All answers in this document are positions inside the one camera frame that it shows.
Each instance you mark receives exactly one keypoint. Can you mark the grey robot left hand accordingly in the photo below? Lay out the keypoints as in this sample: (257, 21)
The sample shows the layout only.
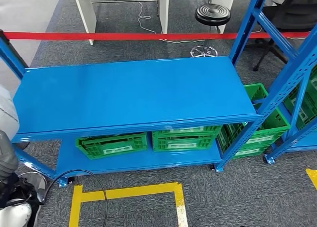
(7, 156)

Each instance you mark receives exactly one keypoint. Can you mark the blue metal shelf rack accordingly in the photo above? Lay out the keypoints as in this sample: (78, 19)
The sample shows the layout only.
(136, 94)
(287, 144)

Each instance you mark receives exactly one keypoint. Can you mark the green folded plastic crate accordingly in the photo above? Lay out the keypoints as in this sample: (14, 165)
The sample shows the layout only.
(106, 136)
(140, 149)
(158, 145)
(260, 151)
(205, 129)

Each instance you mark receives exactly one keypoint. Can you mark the red barrier belt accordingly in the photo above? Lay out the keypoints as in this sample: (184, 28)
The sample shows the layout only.
(99, 36)

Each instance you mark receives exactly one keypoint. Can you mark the white desk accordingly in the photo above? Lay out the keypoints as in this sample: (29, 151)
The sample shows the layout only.
(163, 7)

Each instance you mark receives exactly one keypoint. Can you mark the black round stool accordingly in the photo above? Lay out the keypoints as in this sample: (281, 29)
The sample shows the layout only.
(212, 14)

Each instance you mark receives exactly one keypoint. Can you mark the black office chair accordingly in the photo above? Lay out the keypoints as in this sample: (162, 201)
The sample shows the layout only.
(287, 18)

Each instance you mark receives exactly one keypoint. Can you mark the yellow floor tape strip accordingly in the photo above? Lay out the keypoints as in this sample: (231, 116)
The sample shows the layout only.
(312, 178)

